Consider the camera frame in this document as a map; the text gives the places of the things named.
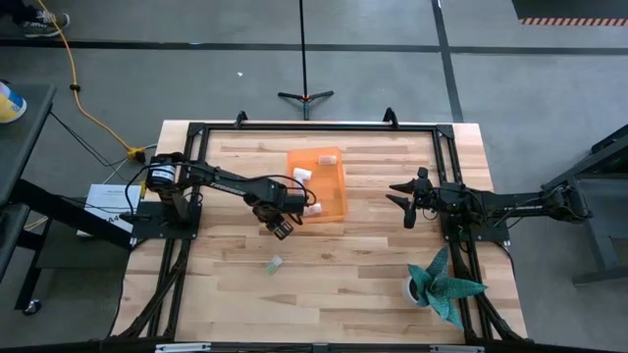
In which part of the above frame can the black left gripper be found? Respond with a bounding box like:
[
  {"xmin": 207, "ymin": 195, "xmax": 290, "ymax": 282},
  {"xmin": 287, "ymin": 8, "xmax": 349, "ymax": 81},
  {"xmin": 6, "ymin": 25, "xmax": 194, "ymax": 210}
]
[{"xmin": 252, "ymin": 180, "xmax": 318, "ymax": 223}]

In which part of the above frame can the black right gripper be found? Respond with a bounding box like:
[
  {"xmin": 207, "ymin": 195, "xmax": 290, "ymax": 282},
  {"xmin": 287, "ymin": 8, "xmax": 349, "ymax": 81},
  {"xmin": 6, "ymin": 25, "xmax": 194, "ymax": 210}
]
[{"xmin": 385, "ymin": 178, "xmax": 444, "ymax": 218}]

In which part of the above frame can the orange translucent plastic basket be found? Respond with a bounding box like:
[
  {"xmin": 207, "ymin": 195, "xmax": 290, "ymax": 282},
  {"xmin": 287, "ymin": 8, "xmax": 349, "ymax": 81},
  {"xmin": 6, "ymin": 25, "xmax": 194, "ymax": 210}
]
[{"xmin": 286, "ymin": 145, "xmax": 350, "ymax": 225}]

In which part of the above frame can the white plant pot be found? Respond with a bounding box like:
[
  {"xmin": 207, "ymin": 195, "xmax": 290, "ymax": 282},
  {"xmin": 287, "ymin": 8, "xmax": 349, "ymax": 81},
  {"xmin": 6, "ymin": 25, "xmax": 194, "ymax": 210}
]
[{"xmin": 400, "ymin": 275, "xmax": 424, "ymax": 308}]

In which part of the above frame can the teal artificial succulent plant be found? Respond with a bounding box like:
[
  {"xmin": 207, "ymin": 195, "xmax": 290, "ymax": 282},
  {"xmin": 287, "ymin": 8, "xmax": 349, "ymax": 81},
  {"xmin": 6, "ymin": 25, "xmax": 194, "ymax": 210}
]
[{"xmin": 406, "ymin": 244, "xmax": 489, "ymax": 331}]

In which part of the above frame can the black tripod stand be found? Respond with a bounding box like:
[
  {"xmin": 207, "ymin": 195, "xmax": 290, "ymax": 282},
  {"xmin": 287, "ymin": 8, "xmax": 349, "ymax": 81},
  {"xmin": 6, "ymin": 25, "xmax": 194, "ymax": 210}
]
[{"xmin": 277, "ymin": 0, "xmax": 336, "ymax": 122}]

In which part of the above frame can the white paper box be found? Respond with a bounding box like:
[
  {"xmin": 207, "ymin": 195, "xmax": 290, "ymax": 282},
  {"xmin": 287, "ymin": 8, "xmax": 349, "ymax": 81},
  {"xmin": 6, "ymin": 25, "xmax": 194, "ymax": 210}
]
[{"xmin": 77, "ymin": 182, "xmax": 144, "ymax": 239}]

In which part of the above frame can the dark metal stand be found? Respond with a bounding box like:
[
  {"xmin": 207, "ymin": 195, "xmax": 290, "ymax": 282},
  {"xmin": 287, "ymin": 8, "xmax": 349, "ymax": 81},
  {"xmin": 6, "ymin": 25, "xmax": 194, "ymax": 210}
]
[{"xmin": 539, "ymin": 124, "xmax": 628, "ymax": 286}]

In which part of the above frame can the dark grey side table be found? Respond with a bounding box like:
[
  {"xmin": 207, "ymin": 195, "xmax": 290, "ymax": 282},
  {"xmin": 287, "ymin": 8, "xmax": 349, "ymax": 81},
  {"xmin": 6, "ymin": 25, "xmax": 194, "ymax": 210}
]
[{"xmin": 0, "ymin": 81, "xmax": 134, "ymax": 317}]

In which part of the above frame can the yellow blue white container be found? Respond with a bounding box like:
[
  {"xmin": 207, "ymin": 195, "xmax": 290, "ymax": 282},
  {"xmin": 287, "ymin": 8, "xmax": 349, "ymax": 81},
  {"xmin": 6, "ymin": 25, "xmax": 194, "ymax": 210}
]
[{"xmin": 0, "ymin": 79, "xmax": 28, "ymax": 125}]

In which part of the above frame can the person's shoe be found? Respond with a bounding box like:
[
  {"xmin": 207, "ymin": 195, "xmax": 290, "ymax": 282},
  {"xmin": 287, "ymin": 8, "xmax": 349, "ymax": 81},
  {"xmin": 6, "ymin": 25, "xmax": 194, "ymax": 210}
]
[{"xmin": 19, "ymin": 10, "xmax": 72, "ymax": 39}]

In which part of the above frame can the person's leg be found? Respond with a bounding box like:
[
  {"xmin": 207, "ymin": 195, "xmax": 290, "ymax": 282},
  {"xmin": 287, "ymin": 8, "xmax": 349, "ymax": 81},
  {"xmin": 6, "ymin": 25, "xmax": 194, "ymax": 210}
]
[{"xmin": 0, "ymin": 0, "xmax": 31, "ymax": 22}]

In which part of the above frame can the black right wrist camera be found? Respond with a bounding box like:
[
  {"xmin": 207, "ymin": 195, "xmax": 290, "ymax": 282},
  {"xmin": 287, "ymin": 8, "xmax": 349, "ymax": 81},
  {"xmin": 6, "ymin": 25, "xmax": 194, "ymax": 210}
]
[{"xmin": 402, "ymin": 203, "xmax": 419, "ymax": 230}]

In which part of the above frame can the black aluminium table frame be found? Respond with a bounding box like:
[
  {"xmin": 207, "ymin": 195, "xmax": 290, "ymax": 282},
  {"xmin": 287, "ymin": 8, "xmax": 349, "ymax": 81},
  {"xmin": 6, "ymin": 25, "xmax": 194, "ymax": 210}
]
[{"xmin": 111, "ymin": 107, "xmax": 529, "ymax": 353}]

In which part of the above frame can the silver metal bracket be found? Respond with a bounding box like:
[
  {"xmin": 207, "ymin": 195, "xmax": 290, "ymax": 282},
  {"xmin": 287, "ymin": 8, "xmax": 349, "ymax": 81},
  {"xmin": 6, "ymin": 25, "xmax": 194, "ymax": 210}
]
[
  {"xmin": 429, "ymin": 344, "xmax": 486, "ymax": 353},
  {"xmin": 154, "ymin": 342, "xmax": 213, "ymax": 353}
]

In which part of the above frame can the white floor cable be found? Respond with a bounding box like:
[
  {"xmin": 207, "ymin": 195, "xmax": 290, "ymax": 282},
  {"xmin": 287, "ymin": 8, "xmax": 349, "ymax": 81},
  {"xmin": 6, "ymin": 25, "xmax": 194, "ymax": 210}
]
[{"xmin": 103, "ymin": 143, "xmax": 159, "ymax": 183}]

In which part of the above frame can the black floor cable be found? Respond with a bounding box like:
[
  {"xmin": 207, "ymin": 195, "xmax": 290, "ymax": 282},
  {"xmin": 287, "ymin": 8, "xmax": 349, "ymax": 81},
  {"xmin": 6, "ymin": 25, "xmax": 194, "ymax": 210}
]
[{"xmin": 48, "ymin": 111, "xmax": 134, "ymax": 169}]

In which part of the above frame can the yellow extension cable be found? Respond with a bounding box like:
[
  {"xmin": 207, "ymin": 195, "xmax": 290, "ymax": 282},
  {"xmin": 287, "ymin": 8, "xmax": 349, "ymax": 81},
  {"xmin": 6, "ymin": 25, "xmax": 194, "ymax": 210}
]
[{"xmin": 35, "ymin": 0, "xmax": 147, "ymax": 164}]

